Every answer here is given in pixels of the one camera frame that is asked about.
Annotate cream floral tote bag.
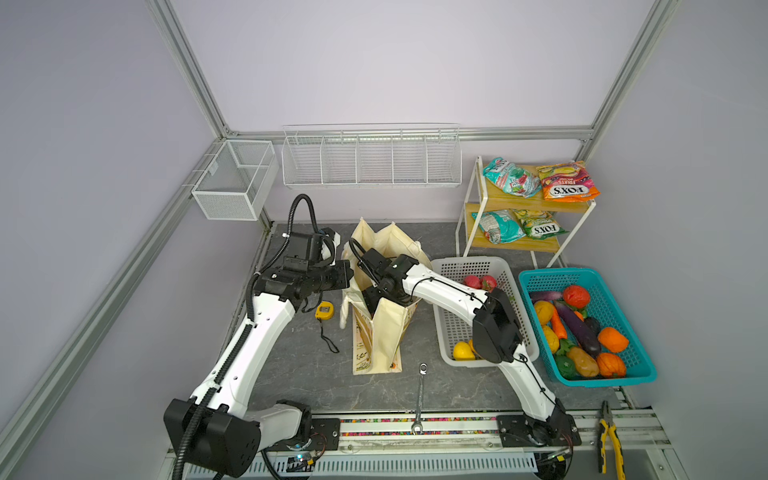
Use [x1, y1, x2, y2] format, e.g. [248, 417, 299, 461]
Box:
[340, 219, 431, 375]

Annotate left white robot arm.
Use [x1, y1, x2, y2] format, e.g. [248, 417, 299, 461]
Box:
[163, 260, 353, 479]

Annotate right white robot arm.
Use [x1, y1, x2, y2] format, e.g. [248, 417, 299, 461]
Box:
[356, 249, 572, 437]

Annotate teal snack bag lower shelf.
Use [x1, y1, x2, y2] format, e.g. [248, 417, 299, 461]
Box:
[472, 209, 526, 245]

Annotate teal snack bag shelf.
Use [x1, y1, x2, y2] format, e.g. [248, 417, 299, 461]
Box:
[472, 209, 526, 245]
[482, 157, 541, 198]

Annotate green Fox's candy bag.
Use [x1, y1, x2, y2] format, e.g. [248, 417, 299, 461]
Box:
[513, 210, 567, 240]

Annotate teal snack bag upper shelf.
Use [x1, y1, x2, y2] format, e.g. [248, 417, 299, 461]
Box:
[482, 157, 541, 198]

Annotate orange Fox's candy bag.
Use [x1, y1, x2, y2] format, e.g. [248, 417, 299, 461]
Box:
[536, 162, 601, 203]

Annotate yellow tape measure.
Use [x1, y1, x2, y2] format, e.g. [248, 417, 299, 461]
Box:
[315, 301, 340, 354]

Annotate white plastic basket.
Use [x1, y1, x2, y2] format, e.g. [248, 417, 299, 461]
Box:
[432, 256, 539, 368]

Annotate red dragon fruit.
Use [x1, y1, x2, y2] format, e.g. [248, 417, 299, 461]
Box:
[463, 275, 482, 289]

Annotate silver combination wrench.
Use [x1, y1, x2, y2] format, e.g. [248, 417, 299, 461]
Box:
[411, 362, 428, 435]

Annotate red apple in white basket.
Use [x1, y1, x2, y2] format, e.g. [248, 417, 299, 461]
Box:
[481, 275, 498, 292]

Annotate yellow lemon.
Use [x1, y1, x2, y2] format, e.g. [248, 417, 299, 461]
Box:
[452, 341, 476, 361]

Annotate small white mesh basket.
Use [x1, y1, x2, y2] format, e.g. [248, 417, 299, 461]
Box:
[192, 140, 279, 221]

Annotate white two-tier wooden shelf rack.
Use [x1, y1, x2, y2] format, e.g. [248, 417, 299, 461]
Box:
[454, 156, 597, 268]

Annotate orange carrot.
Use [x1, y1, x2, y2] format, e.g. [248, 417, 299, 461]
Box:
[550, 310, 568, 339]

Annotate red tomato in teal basket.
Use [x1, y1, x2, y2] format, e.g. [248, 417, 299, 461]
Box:
[562, 285, 591, 310]

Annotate purple eggplant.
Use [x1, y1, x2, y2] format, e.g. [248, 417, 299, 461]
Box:
[554, 300, 602, 358]

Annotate green bell pepper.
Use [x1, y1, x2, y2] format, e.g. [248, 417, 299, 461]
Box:
[555, 355, 579, 380]

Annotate brown potato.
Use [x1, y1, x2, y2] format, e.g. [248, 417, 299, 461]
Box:
[566, 347, 600, 378]

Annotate orange bell pepper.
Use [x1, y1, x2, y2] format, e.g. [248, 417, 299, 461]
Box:
[598, 327, 630, 354]

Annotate orange pumpkin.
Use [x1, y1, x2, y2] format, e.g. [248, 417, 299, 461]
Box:
[596, 353, 627, 379]

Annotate long white wire basket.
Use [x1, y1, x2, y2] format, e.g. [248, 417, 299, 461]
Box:
[282, 123, 463, 188]

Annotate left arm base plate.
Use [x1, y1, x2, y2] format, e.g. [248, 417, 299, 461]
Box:
[267, 417, 341, 452]

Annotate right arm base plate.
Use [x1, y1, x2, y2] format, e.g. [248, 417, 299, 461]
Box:
[496, 410, 582, 447]

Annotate yellow handled pliers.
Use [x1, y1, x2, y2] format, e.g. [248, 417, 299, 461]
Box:
[597, 401, 626, 480]

